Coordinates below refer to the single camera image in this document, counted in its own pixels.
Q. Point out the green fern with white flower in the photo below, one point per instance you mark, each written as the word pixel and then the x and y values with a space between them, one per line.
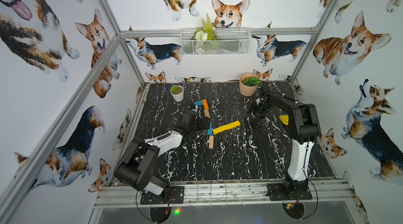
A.
pixel 205 37

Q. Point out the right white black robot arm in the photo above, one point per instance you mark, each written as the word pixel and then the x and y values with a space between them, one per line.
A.
pixel 303 128

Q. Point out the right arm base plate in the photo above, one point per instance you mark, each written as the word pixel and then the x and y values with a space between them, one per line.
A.
pixel 288 192

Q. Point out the small white plant pot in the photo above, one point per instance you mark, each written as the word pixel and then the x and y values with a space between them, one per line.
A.
pixel 177 92

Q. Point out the yellow toy shovel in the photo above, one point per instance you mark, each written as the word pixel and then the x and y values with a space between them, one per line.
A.
pixel 284 119

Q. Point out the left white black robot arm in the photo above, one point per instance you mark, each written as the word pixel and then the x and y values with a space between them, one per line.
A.
pixel 138 163

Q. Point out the white wire wall basket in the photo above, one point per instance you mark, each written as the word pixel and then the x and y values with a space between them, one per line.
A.
pixel 223 42

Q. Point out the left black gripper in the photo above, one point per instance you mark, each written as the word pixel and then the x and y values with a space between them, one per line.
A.
pixel 200 123

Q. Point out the long teal block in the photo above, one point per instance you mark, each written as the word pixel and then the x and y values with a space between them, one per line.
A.
pixel 210 129

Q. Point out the natural wood block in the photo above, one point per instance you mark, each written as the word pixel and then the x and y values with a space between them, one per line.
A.
pixel 207 113
pixel 211 142

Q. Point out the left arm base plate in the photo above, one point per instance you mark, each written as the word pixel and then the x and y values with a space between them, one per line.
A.
pixel 172 195

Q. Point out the terracotta plant pot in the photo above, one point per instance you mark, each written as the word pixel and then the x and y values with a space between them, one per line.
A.
pixel 248 84

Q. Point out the yellow block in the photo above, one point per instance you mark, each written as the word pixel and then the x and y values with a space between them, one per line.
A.
pixel 226 127

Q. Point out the orange block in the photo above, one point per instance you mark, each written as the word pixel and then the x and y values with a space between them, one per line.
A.
pixel 205 104

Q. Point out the aluminium front rail frame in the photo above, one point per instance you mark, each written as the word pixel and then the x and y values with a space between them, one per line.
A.
pixel 227 193

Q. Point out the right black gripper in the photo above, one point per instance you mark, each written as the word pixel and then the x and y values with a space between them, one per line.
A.
pixel 255 112

